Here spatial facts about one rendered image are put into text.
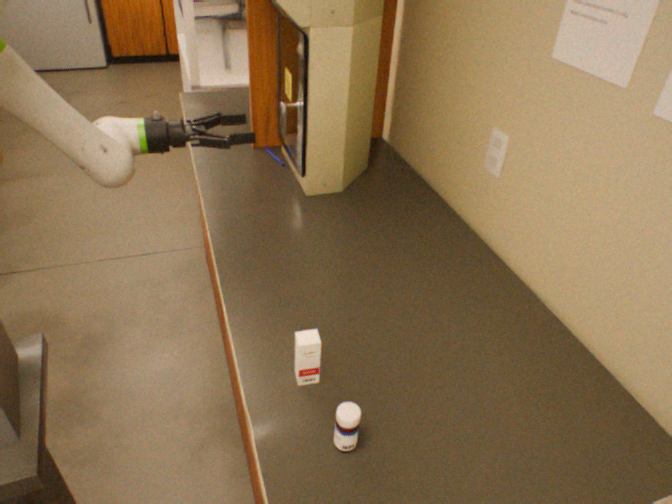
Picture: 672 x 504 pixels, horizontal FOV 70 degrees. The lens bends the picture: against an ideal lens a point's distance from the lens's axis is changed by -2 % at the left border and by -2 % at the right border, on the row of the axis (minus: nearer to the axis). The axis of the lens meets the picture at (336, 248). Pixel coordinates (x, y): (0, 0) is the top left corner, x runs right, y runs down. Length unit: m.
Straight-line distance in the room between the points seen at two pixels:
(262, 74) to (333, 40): 0.43
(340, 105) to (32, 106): 0.72
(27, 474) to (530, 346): 0.92
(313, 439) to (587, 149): 0.77
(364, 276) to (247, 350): 0.34
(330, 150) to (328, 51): 0.27
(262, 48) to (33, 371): 1.12
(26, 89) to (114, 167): 0.23
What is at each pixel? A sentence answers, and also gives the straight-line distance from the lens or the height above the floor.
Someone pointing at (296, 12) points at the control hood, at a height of 1.44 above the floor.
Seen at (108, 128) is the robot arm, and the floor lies 1.19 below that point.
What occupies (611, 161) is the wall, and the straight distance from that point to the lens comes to 1.07.
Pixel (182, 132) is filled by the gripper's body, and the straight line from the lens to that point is 1.35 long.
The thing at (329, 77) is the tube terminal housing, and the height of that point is 1.29.
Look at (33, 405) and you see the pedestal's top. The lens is 1.01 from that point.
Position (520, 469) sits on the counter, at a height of 0.94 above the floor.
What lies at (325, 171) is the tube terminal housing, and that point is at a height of 1.01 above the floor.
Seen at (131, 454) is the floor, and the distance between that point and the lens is 2.04.
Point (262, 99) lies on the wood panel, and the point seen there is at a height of 1.11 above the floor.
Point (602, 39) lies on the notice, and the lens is 1.10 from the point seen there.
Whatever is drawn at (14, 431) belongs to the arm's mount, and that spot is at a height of 0.97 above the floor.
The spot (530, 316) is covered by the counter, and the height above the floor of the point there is 0.94.
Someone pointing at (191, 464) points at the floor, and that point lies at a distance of 1.97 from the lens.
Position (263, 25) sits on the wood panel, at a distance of 1.66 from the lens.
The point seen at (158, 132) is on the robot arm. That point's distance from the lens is 1.34.
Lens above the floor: 1.66
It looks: 36 degrees down
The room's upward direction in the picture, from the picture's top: 4 degrees clockwise
